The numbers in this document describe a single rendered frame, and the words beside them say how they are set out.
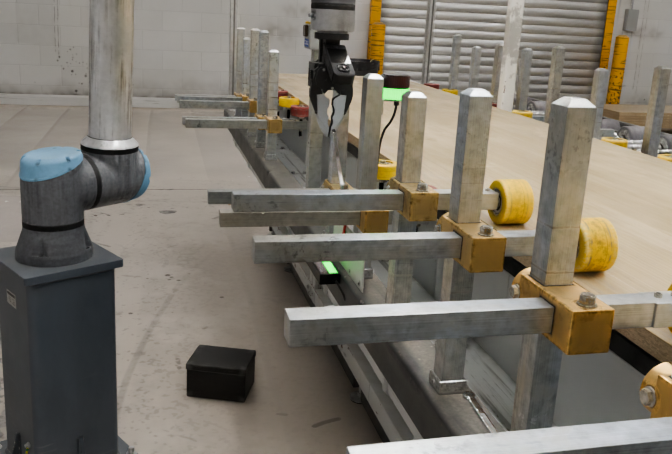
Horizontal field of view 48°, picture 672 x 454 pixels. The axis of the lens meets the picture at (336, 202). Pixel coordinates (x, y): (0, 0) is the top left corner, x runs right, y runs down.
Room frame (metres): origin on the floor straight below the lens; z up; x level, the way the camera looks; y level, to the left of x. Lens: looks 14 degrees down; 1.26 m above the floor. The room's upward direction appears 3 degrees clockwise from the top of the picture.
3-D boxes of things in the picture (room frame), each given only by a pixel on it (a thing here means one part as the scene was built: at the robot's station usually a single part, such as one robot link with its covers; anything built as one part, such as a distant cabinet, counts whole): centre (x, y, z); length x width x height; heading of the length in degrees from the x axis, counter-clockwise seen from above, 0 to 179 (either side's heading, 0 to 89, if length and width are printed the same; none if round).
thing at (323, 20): (1.57, 0.03, 1.23); 0.10 x 0.09 x 0.05; 105
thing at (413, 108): (1.30, -0.12, 0.89); 0.04 x 0.04 x 0.48; 15
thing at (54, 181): (1.85, 0.71, 0.79); 0.17 x 0.15 x 0.18; 145
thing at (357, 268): (1.56, -0.03, 0.75); 0.26 x 0.01 x 0.10; 15
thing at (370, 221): (1.52, -0.07, 0.85); 0.14 x 0.06 x 0.05; 15
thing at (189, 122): (2.69, 0.34, 0.84); 0.44 x 0.03 x 0.04; 105
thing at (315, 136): (2.04, 0.07, 0.93); 0.05 x 0.05 x 0.45; 15
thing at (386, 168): (1.77, -0.11, 0.85); 0.08 x 0.08 x 0.11
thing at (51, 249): (1.84, 0.72, 0.65); 0.19 x 0.19 x 0.10
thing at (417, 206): (1.28, -0.13, 0.95); 0.14 x 0.06 x 0.05; 15
